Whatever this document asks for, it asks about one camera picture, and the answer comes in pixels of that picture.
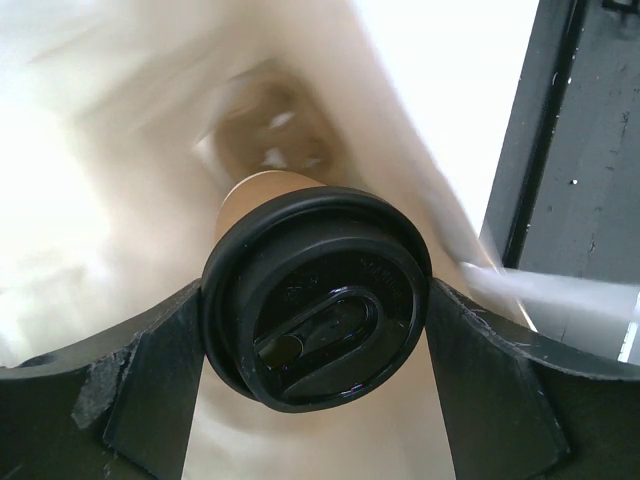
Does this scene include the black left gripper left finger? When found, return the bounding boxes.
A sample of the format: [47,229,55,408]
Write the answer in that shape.
[1,282,204,479]

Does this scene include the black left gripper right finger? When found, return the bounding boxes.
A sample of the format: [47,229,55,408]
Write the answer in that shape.
[426,279,639,479]

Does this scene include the black coffee cup lid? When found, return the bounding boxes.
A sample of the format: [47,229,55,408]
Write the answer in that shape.
[199,187,432,413]

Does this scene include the brown paper bag white handles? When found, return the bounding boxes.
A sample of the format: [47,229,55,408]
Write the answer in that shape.
[1,1,637,479]

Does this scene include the brown paper coffee cup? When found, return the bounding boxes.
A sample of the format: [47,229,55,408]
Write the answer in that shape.
[214,170,325,245]

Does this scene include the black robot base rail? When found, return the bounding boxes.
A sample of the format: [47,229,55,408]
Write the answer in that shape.
[483,1,639,283]

